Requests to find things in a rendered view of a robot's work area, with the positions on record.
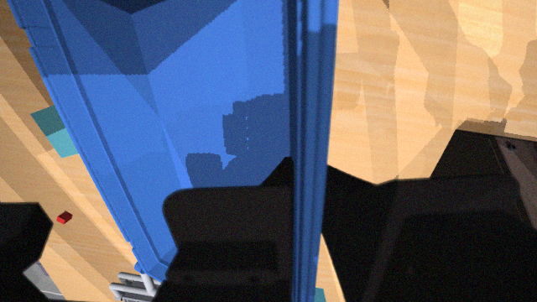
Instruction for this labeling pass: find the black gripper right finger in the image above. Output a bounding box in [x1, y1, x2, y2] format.
[321, 164, 520, 302]

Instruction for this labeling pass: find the small blue block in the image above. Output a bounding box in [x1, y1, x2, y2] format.
[30, 105, 79, 158]
[314, 288, 326, 302]

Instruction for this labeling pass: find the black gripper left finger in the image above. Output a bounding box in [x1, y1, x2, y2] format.
[162, 157, 294, 302]

